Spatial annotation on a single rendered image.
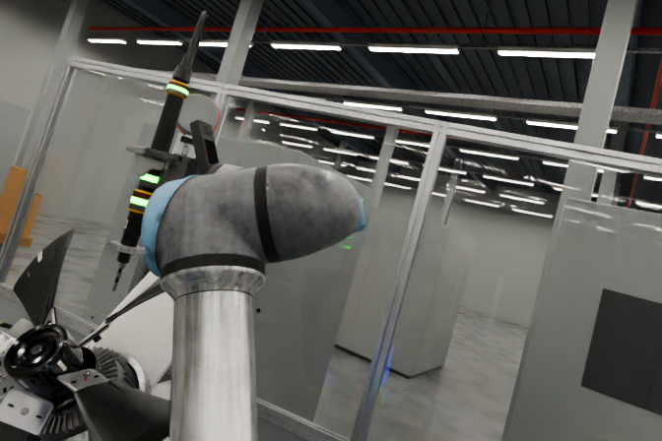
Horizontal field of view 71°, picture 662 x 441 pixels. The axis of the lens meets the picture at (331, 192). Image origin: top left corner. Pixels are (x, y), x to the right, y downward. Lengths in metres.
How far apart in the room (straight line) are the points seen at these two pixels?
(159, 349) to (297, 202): 0.92
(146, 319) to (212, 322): 0.94
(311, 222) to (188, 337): 0.17
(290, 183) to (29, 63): 13.74
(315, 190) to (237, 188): 0.09
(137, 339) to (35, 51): 13.08
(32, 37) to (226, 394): 13.88
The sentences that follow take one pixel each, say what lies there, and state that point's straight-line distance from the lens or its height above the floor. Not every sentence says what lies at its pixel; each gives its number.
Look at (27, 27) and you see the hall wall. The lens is 14.21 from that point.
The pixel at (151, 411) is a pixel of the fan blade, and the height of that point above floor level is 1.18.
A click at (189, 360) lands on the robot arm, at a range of 0.51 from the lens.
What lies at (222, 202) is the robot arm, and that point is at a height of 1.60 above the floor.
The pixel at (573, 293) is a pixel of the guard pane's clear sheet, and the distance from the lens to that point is 1.51.
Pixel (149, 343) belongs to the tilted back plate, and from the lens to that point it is 1.39.
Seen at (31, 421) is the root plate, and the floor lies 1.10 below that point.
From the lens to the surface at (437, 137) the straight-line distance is 1.56.
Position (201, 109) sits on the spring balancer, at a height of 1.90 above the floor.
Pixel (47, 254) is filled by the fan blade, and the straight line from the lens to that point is 1.38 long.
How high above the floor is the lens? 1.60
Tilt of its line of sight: 5 degrees up
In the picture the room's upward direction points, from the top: 16 degrees clockwise
